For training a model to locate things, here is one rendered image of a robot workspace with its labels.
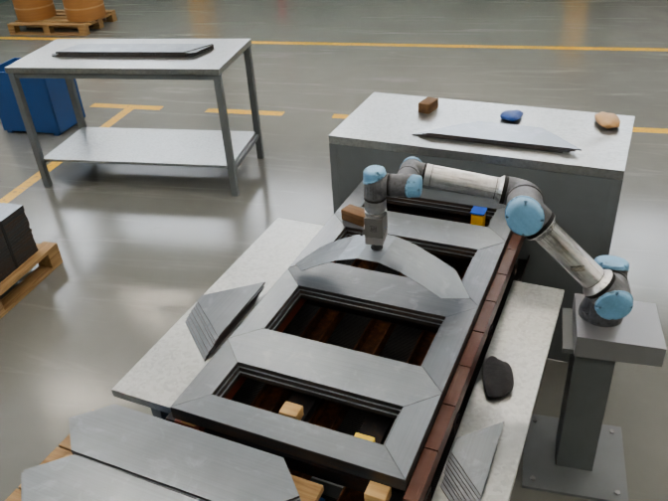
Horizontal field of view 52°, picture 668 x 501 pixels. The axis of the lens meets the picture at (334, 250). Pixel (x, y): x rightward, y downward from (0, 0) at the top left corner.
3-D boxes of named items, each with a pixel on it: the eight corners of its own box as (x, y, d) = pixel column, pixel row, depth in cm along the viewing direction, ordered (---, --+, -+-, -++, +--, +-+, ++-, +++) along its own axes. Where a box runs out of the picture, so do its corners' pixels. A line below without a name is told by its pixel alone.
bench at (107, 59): (43, 187, 533) (2, 62, 480) (87, 149, 590) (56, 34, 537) (238, 197, 500) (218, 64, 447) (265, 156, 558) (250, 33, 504)
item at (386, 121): (328, 143, 324) (328, 135, 322) (374, 98, 369) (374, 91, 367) (622, 180, 276) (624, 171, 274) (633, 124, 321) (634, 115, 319)
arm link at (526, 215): (637, 286, 231) (526, 176, 222) (643, 311, 218) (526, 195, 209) (606, 306, 237) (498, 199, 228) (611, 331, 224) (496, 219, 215)
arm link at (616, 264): (621, 284, 245) (628, 251, 238) (625, 305, 233) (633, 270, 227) (585, 280, 247) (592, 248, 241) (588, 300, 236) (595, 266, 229)
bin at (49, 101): (4, 132, 636) (-17, 72, 605) (33, 115, 670) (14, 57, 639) (61, 136, 620) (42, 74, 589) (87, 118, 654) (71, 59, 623)
